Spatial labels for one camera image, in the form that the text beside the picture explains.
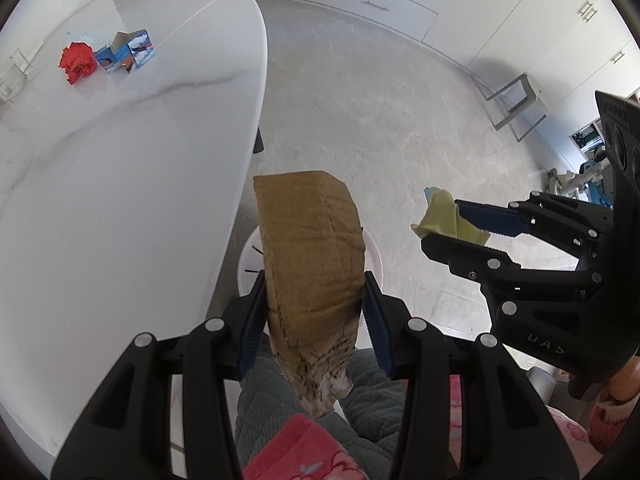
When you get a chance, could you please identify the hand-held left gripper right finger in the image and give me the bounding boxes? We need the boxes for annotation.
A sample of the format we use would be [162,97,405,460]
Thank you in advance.
[362,270,568,480]

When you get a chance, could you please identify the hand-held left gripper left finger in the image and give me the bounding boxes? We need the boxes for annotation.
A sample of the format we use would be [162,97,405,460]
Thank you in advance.
[50,270,268,480]

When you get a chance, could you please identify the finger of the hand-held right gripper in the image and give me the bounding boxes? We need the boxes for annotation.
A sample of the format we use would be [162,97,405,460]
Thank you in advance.
[455,191,613,257]
[421,234,603,307]

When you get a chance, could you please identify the yellow paper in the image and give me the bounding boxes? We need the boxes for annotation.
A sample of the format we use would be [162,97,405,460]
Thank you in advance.
[411,187,492,247]

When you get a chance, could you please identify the white round trash bin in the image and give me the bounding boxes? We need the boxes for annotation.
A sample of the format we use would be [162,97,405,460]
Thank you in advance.
[236,222,385,311]

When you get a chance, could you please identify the brown cardboard piece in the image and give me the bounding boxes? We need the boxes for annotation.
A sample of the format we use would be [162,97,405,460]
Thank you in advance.
[252,170,366,418]

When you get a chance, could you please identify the person's right hand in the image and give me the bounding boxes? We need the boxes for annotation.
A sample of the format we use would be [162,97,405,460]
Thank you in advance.
[611,355,640,403]

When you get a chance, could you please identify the grey quilted pants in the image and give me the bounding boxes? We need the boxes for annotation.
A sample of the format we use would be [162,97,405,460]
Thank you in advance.
[234,345,461,480]

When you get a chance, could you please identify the white blue floor equipment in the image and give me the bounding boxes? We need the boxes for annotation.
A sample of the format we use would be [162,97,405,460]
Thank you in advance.
[547,120,615,207]

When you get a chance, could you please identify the pink printed garment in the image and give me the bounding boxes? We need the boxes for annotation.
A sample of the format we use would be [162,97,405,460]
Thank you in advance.
[242,375,603,480]

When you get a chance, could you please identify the blue printed carton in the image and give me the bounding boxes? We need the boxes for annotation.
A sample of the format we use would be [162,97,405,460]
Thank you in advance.
[94,29,155,75]

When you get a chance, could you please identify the red crumpled paper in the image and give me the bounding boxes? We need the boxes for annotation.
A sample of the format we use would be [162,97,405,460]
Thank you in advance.
[58,42,97,83]

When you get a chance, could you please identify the metal frame stool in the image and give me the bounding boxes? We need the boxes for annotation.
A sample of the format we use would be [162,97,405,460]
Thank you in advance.
[482,72,548,143]

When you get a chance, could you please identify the white cupboard with handles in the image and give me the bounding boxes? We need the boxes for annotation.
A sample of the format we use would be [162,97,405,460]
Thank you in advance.
[465,0,640,111]

